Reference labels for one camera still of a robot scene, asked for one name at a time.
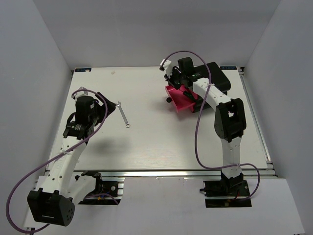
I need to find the large green-handled screwdriver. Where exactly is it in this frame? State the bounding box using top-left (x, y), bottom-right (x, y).
top-left (183, 91), bottom-right (197, 102)

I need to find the pink drawer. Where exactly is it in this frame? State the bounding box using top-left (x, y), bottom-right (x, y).
top-left (165, 85), bottom-right (198, 112)

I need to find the black drawer cabinet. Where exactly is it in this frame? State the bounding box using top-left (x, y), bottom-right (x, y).
top-left (191, 62), bottom-right (231, 113)

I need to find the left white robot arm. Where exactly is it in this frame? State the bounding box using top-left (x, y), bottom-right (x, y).
top-left (27, 88), bottom-right (116, 227)

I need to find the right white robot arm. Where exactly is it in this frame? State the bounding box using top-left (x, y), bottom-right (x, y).
top-left (160, 57), bottom-right (246, 197)

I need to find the silver combination wrench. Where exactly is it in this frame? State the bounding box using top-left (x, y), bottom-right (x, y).
top-left (116, 101), bottom-right (131, 128)

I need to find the blue corner label right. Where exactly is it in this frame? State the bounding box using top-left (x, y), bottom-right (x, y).
top-left (220, 66), bottom-right (237, 71)

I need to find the blue corner label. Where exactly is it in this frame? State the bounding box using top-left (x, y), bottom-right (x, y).
top-left (220, 66), bottom-right (237, 71)
top-left (74, 68), bottom-right (91, 72)

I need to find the blue corner label left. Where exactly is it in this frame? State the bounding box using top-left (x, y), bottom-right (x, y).
top-left (74, 68), bottom-right (91, 72)

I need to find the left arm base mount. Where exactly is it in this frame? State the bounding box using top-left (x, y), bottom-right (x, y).
top-left (79, 178), bottom-right (124, 206)

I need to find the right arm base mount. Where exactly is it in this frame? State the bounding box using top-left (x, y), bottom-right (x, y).
top-left (199, 180), bottom-right (252, 209)

